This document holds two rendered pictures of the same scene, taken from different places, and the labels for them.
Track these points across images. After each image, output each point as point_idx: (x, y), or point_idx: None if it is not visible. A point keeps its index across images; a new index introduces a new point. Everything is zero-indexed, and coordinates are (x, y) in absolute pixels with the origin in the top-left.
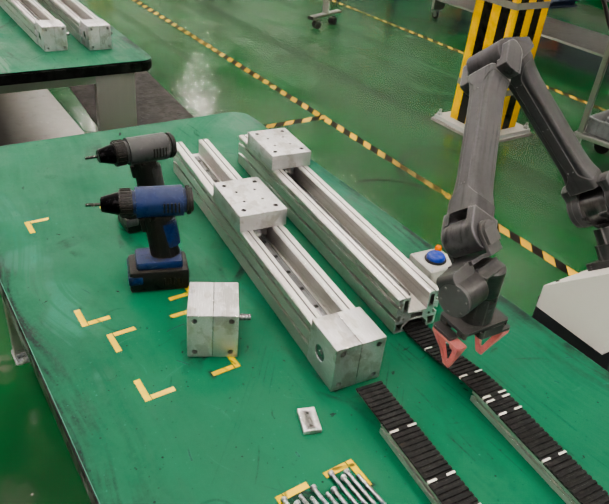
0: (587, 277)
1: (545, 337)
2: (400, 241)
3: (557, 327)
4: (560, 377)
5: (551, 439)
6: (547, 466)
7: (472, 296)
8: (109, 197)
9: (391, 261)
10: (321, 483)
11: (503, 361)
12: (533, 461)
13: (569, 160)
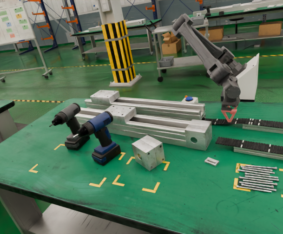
0: (238, 78)
1: None
2: None
3: None
4: (253, 110)
5: (277, 121)
6: None
7: (239, 87)
8: (82, 129)
9: (180, 106)
10: (239, 175)
11: (235, 114)
12: (279, 131)
13: (212, 47)
